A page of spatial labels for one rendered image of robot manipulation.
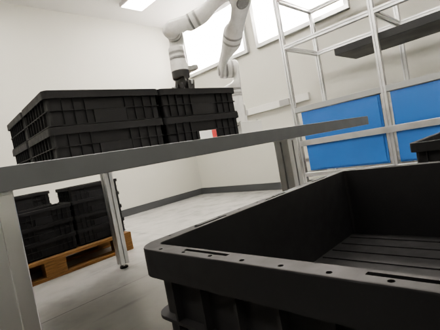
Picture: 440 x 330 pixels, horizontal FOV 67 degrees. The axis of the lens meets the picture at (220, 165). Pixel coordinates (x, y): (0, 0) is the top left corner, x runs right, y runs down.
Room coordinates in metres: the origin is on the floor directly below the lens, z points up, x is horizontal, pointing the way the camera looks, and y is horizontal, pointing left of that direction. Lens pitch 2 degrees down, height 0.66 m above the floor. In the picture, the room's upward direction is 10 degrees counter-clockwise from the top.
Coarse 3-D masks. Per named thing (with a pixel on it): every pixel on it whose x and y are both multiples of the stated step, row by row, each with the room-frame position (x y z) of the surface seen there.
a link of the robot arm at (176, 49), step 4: (180, 40) 1.48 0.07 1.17; (172, 44) 1.49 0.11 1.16; (176, 44) 1.48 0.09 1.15; (180, 44) 1.47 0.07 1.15; (168, 48) 1.46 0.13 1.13; (172, 48) 1.43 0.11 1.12; (176, 48) 1.43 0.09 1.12; (180, 48) 1.44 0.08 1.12; (168, 52) 1.46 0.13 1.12; (172, 52) 1.44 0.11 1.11; (176, 52) 1.43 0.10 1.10; (180, 52) 1.44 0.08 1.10; (184, 52) 1.46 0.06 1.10; (172, 56) 1.44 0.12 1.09; (176, 56) 1.43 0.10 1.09; (180, 56) 1.44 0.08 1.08; (184, 56) 1.45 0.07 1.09
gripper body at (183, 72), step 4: (172, 72) 1.45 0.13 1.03; (176, 72) 1.43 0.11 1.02; (180, 72) 1.43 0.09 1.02; (184, 72) 1.43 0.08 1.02; (188, 72) 1.45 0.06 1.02; (172, 76) 1.45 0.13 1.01; (176, 76) 1.43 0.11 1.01; (180, 76) 1.43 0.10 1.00; (184, 76) 1.43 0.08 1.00; (188, 76) 1.45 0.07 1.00; (176, 80) 1.47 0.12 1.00; (180, 80) 1.46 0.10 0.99; (184, 80) 1.44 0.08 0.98; (176, 84) 1.48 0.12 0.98; (184, 84) 1.44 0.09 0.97; (188, 84) 1.45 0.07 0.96
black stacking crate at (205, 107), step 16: (160, 96) 1.27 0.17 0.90; (176, 96) 1.31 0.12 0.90; (192, 96) 1.36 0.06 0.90; (208, 96) 1.42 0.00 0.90; (224, 96) 1.48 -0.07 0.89; (160, 112) 1.28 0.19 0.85; (176, 112) 1.30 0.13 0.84; (192, 112) 1.35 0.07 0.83; (208, 112) 1.40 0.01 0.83; (224, 112) 1.45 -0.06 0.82
